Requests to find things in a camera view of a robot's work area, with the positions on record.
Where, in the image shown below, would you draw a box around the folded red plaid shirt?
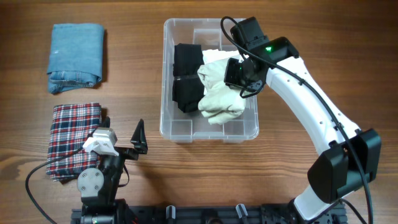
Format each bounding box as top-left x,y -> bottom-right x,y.
46,103 -> 101,181

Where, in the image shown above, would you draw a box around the clear plastic storage container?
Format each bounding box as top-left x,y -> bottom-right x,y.
159,18 -> 259,142

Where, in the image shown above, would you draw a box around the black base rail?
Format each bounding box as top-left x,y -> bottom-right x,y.
70,203 -> 346,224

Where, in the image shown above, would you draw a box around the white printed t-shirt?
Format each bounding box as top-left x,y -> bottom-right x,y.
202,49 -> 241,64

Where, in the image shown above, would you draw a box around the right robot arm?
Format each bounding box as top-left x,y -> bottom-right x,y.
226,35 -> 381,223

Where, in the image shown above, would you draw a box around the black garment with tape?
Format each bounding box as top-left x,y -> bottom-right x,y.
172,43 -> 205,113

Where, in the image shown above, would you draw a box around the cream garment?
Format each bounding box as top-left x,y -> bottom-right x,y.
197,58 -> 246,124

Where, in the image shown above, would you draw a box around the folded blue denim jeans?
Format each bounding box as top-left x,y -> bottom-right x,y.
47,23 -> 105,95

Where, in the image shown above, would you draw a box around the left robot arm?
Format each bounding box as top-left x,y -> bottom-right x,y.
71,117 -> 148,224

